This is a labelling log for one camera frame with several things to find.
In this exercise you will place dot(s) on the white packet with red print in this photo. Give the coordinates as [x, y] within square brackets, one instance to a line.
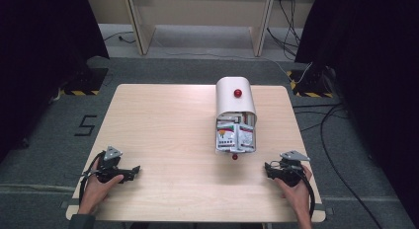
[225, 135]
[246, 136]

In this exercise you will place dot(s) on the black curtain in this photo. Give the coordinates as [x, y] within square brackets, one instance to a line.
[372, 74]
[39, 58]

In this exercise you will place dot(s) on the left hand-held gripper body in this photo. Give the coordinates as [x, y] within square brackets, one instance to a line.
[110, 168]

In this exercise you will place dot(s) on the white drawer with red knob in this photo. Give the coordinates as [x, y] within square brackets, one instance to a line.
[235, 151]

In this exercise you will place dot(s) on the white rounded box with red knob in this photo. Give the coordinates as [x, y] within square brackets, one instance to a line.
[232, 102]

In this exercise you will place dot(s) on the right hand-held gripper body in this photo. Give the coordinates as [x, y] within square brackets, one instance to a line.
[291, 171]

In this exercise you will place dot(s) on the person's right hand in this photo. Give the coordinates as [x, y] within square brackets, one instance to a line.
[301, 197]

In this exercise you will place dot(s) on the black stand base striped tape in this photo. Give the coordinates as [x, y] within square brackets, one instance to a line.
[311, 84]
[86, 81]

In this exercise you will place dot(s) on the beige wooden desk frame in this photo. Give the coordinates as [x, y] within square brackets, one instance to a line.
[140, 28]

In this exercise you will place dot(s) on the person's left hand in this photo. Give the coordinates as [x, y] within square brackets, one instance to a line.
[95, 191]

